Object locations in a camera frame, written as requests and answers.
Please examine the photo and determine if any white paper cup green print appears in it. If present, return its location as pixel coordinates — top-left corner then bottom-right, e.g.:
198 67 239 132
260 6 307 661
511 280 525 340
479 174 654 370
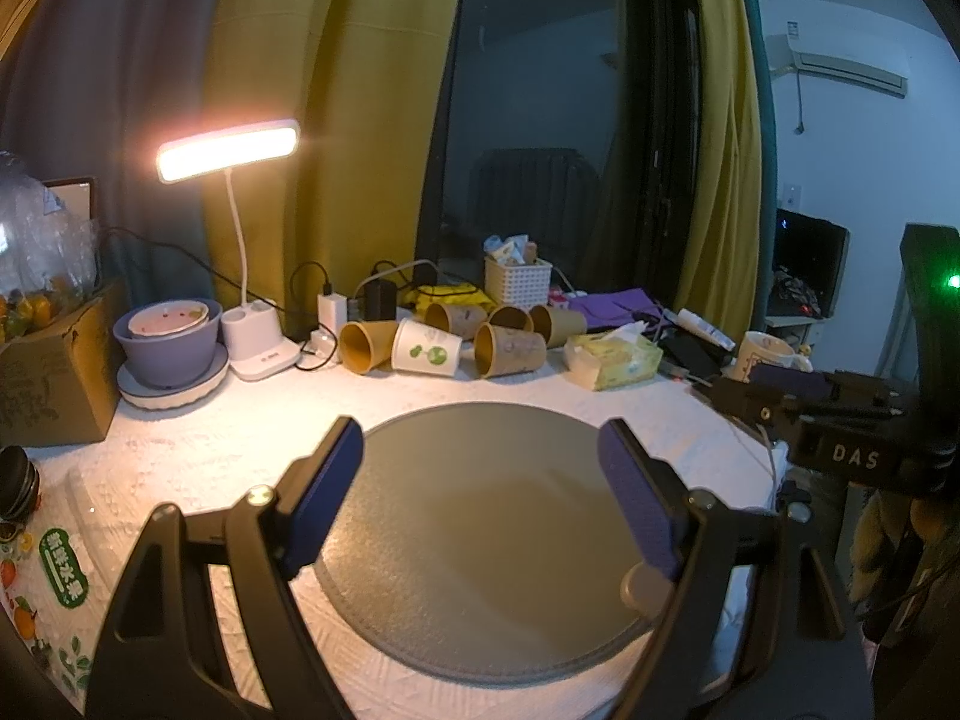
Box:
391 317 462 377

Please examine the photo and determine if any brown paper cup back right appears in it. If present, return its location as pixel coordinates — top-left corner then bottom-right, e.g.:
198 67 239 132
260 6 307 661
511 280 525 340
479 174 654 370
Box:
529 304 587 349

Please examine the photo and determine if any brown paper cup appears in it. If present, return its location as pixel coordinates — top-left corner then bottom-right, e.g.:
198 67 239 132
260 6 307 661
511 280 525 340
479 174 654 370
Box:
338 320 398 376
529 304 587 349
488 304 534 332
425 302 488 341
473 323 547 379

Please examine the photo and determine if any brown paper cup back middle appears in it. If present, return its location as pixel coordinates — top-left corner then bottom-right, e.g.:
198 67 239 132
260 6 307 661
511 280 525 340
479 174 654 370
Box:
488 304 534 332

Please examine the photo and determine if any brown paper cup front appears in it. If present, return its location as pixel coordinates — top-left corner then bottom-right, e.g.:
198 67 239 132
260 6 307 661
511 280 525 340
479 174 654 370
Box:
473 323 547 379

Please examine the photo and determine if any brown paper cup back left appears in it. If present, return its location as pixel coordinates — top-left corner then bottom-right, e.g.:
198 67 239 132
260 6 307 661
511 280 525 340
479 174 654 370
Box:
425 302 488 341

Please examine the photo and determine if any brown paper cup leftmost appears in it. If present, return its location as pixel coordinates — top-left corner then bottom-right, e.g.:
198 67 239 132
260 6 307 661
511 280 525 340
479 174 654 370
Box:
338 320 398 376

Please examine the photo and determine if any white ceramic mug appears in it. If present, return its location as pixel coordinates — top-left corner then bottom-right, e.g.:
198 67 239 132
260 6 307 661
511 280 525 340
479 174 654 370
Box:
729 330 814 382

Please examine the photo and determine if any black phone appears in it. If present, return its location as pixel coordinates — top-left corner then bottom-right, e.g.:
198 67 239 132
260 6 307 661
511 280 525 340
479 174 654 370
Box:
659 328 732 380

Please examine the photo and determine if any white mat controller puck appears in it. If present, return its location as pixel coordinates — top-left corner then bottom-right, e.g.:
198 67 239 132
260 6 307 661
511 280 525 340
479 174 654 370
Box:
620 562 674 622

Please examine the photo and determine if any white tube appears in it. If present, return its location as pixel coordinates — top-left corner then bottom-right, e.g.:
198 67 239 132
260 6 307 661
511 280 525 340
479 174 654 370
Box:
675 309 736 353

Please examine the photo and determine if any black monitor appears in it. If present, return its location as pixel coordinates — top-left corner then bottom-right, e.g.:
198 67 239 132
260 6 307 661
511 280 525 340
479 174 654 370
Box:
766 208 850 319

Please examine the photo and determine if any fruit print plastic wrapper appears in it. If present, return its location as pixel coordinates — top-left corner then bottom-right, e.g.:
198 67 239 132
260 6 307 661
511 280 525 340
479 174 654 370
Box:
2 470 116 710

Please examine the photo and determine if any yellow curtain right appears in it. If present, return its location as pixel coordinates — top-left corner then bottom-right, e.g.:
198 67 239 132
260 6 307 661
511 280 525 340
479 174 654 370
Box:
675 0 761 340

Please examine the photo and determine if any yellow curtain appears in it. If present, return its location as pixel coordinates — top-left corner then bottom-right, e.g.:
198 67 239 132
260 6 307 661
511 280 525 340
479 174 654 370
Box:
202 0 459 338
675 0 761 340

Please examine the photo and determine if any yellow tissue pack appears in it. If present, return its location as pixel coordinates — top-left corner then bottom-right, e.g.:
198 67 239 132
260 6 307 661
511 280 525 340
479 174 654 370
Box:
563 322 662 392

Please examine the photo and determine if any purple cloth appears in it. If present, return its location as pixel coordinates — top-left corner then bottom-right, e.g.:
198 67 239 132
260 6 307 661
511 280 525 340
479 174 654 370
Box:
568 288 664 332

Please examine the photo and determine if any black round jar lid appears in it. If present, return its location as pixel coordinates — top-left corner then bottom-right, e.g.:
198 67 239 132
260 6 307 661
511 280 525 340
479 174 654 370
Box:
0 445 41 543

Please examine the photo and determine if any white tablecloth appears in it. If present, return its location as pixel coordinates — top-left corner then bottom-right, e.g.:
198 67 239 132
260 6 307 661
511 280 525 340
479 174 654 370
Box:
28 353 773 718

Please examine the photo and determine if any round grey heating mat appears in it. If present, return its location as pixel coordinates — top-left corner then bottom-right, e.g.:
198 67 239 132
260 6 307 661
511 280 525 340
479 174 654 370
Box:
314 403 651 686

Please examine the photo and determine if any white plate under bowl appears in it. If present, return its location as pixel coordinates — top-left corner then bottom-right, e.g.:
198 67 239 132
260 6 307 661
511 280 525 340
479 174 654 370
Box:
117 343 229 411

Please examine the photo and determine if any white woven basket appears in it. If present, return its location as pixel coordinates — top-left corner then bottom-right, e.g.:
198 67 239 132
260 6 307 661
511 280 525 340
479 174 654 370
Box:
483 234 553 309

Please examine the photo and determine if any cardboard box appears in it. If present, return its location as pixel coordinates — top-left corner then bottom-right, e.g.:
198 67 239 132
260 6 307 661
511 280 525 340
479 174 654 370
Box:
0 280 128 447

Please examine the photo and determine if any purple bowl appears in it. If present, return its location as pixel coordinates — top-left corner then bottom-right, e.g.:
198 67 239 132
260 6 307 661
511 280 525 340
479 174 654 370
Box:
112 298 223 388

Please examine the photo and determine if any yellow bag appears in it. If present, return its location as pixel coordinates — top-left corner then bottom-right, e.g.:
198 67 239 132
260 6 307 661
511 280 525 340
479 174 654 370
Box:
413 283 496 316

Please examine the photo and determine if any white air conditioner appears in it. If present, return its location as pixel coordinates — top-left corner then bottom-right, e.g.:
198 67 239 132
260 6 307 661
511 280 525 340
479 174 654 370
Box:
765 32 910 99

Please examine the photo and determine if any white LED desk lamp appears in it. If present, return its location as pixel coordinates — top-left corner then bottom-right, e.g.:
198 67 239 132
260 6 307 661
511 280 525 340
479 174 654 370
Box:
154 117 305 384

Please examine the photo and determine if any pink inner bowl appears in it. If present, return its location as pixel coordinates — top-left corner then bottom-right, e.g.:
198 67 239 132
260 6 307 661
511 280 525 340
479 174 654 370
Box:
127 299 210 338

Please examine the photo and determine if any white power adapter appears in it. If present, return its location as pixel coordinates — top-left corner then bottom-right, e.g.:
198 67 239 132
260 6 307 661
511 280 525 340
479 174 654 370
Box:
309 284 348 364

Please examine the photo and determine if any black power adapter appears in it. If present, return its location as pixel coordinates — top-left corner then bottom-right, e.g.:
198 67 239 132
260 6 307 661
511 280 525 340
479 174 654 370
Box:
363 278 397 322

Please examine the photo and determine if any clear plastic fruit bag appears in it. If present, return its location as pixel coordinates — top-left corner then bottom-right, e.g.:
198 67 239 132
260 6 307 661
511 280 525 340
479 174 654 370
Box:
2 151 98 344

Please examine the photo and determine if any yellow curtain left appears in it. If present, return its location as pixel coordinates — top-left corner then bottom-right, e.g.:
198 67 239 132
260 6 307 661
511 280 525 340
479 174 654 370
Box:
202 0 459 338

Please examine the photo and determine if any teal curtain left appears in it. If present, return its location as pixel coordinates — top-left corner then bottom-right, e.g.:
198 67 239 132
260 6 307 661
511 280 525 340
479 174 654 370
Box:
2 0 217 304

